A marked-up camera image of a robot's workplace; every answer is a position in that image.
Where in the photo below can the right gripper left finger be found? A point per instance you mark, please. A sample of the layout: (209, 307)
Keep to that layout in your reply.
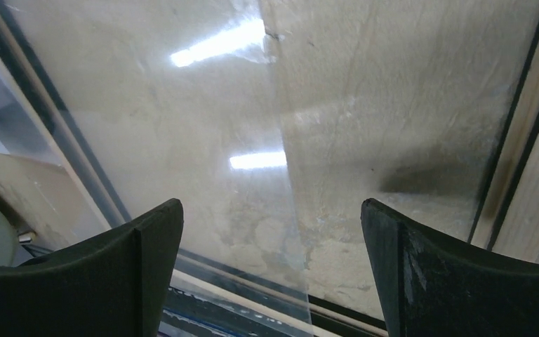
(113, 284)

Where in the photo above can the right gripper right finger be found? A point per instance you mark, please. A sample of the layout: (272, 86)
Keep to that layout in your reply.
(432, 284)

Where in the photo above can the clear plastic sheet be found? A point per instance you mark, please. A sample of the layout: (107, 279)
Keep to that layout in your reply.
(176, 99)

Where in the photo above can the wooden picture frame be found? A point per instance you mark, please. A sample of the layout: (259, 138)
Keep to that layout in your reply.
(430, 107)

